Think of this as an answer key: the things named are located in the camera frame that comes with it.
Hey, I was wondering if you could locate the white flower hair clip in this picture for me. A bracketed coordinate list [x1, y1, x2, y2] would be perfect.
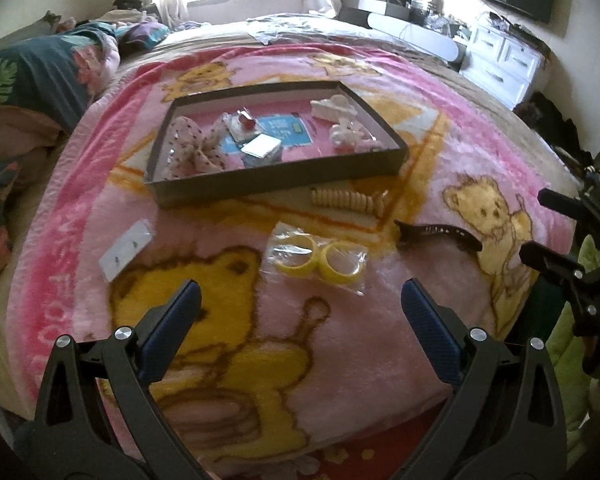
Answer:
[329, 119, 376, 152]

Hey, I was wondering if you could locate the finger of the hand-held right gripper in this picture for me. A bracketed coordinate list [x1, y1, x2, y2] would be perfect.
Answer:
[538, 187, 598, 223]
[519, 240, 588, 286]

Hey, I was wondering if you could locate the white drawer cabinet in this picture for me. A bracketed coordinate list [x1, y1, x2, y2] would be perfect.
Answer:
[462, 25, 551, 106]

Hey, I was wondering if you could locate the bag of yellow bangles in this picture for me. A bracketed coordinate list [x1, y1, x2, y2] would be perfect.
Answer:
[262, 222, 371, 296]

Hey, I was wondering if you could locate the red floral cloth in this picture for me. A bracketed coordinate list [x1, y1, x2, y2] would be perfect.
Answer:
[260, 405, 461, 480]

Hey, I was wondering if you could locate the grey storage box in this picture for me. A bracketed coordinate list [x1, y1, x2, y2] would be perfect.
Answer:
[347, 0, 413, 18]

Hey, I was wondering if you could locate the small silver box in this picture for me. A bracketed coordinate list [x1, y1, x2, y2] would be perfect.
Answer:
[240, 134, 283, 167]

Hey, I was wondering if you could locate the shallow brown cardboard box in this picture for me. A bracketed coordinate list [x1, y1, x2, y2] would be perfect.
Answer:
[144, 80, 411, 210]

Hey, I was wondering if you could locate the beige banana hair clip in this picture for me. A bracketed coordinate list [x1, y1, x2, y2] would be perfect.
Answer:
[309, 186, 391, 218]

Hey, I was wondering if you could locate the white cylindrical bolster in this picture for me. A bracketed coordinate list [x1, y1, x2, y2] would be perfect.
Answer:
[367, 12, 466, 68]

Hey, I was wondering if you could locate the black hair clip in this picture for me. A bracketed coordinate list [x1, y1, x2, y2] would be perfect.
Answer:
[394, 219, 483, 253]

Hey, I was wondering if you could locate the leaf print quilt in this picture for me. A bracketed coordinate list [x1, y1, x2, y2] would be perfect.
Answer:
[0, 22, 123, 301]

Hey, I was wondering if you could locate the cream hair claw clip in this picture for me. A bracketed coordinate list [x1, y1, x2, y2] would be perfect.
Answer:
[310, 92, 358, 123]

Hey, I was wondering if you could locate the bed with beige sheet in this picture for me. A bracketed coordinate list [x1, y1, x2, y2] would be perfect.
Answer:
[0, 10, 586, 411]

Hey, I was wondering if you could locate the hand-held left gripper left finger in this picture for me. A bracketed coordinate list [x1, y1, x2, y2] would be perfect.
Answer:
[32, 280, 216, 480]

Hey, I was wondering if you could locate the dark clothing heap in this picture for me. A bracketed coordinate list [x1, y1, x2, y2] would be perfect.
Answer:
[512, 91, 588, 161]

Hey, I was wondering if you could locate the polka dot fabric bow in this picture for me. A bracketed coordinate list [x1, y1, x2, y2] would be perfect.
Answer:
[162, 115, 231, 181]

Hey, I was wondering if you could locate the pile of clothes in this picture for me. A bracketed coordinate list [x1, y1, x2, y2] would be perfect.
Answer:
[115, 0, 171, 56]

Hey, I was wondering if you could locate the earring card packet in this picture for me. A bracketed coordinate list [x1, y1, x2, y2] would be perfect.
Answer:
[99, 219, 156, 283]

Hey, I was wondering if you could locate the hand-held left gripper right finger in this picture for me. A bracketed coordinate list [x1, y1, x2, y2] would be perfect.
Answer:
[401, 278, 568, 480]

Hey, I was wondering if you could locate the pink bear print blanket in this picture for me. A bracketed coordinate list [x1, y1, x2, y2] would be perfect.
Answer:
[12, 42, 581, 461]

